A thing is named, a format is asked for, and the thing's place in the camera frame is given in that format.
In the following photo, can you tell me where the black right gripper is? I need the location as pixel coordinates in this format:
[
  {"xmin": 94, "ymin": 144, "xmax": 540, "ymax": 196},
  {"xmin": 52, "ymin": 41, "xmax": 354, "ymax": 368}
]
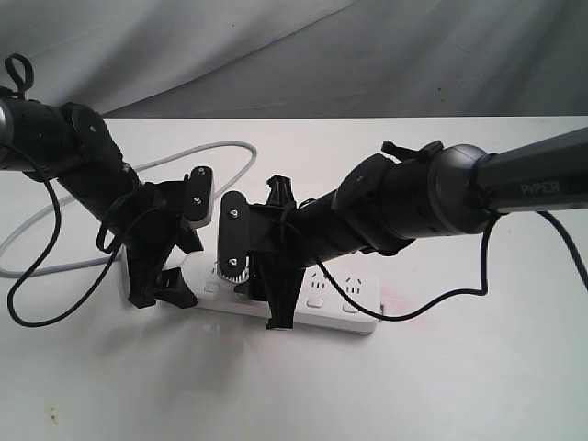
[{"xmin": 233, "ymin": 175, "xmax": 304, "ymax": 330}]

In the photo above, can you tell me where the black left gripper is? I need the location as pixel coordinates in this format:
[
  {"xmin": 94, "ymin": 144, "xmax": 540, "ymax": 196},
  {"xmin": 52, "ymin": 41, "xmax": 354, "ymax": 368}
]
[{"xmin": 123, "ymin": 181, "xmax": 204, "ymax": 309}]

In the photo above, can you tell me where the white five-outlet power strip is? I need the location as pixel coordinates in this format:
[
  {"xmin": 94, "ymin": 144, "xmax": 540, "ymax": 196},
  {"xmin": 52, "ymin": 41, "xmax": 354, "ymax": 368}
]
[{"xmin": 180, "ymin": 252, "xmax": 382, "ymax": 334}]

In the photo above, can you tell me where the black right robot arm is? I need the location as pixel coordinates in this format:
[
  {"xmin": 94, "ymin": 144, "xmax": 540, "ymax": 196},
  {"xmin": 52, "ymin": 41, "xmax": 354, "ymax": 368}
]
[{"xmin": 243, "ymin": 129, "xmax": 587, "ymax": 329}]

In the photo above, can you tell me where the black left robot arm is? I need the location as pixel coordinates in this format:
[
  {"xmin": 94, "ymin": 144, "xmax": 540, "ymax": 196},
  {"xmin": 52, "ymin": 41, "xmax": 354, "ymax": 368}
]
[{"xmin": 1, "ymin": 98, "xmax": 214, "ymax": 309}]

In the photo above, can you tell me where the grey backdrop cloth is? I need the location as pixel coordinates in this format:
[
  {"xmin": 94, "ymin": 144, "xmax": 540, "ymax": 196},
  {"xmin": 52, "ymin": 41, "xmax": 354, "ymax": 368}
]
[{"xmin": 1, "ymin": 1, "xmax": 587, "ymax": 119}]

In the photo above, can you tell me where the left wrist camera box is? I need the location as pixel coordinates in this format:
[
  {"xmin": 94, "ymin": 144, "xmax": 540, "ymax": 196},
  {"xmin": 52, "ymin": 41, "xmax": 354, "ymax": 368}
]
[{"xmin": 183, "ymin": 165, "xmax": 214, "ymax": 230}]

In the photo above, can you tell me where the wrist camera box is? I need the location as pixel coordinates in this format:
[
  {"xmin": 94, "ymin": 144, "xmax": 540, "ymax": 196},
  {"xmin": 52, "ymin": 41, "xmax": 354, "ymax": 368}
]
[
  {"xmin": 217, "ymin": 191, "xmax": 250, "ymax": 284},
  {"xmin": 183, "ymin": 165, "xmax": 214, "ymax": 230}
]

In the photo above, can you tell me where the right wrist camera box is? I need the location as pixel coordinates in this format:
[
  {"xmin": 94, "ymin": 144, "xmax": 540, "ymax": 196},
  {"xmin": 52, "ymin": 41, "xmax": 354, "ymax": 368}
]
[{"xmin": 217, "ymin": 191, "xmax": 250, "ymax": 284}]

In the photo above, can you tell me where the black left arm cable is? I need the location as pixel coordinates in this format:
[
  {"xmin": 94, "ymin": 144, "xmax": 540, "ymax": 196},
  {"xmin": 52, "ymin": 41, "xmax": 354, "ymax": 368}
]
[{"xmin": 4, "ymin": 53, "xmax": 153, "ymax": 328}]

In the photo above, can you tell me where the grey power cord with plug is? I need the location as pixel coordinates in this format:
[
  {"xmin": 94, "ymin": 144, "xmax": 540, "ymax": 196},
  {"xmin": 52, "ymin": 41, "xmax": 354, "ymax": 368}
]
[{"xmin": 0, "ymin": 141, "xmax": 258, "ymax": 278}]

